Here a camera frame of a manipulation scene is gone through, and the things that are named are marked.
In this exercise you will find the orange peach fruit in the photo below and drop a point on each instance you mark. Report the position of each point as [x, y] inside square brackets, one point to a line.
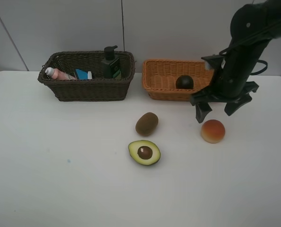
[213, 131]

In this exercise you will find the half avocado with pit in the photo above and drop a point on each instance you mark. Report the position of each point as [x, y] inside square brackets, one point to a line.
[144, 152]

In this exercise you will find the dark brown wicker basket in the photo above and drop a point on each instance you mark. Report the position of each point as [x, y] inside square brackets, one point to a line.
[97, 89]

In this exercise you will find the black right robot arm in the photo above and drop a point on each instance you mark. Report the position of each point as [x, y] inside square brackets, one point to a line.
[252, 27]

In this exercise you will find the pink liquid bottle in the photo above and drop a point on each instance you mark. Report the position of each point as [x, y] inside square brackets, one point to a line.
[56, 74]

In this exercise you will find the dark green pump bottle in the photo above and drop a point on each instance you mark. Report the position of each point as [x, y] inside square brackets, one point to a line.
[111, 63]

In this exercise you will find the black whiteboard eraser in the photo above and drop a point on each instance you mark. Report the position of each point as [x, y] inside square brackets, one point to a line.
[80, 74]

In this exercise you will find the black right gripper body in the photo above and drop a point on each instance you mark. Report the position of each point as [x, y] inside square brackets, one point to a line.
[209, 95]

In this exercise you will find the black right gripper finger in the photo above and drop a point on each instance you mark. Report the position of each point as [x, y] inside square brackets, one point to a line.
[202, 110]
[232, 107]

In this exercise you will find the brown kiwi fruit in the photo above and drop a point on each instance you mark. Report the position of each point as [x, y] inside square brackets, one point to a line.
[147, 124]

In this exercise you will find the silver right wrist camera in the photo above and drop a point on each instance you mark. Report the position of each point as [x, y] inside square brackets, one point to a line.
[212, 62]

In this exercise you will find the white red marker pen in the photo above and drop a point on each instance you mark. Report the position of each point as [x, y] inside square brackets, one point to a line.
[89, 75]

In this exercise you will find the orange wicker basket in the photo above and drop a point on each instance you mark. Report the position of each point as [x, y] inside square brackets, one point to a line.
[159, 78]

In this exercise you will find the dark purple mangosteen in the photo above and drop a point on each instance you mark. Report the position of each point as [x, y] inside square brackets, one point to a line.
[184, 82]

